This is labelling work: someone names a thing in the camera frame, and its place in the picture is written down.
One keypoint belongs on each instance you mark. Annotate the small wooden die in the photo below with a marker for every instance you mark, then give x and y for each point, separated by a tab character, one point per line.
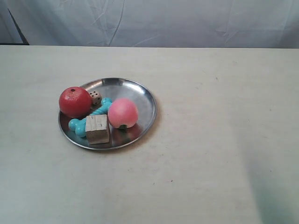
96	97

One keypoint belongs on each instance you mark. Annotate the round steel plate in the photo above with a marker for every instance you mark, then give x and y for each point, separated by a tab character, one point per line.
115	88

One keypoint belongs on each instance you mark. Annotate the teal bone toy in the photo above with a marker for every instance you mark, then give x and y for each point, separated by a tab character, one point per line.
78	126

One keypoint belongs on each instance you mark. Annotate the red toy apple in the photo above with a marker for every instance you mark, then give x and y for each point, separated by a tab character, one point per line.
75	102

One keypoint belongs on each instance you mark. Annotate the white backdrop cloth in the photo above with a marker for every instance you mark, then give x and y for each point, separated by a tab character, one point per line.
151	23

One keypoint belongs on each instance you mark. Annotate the pink toy peach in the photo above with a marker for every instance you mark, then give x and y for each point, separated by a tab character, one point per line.
122	112

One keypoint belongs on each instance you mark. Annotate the wooden cube block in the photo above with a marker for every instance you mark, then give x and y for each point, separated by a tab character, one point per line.
97	129

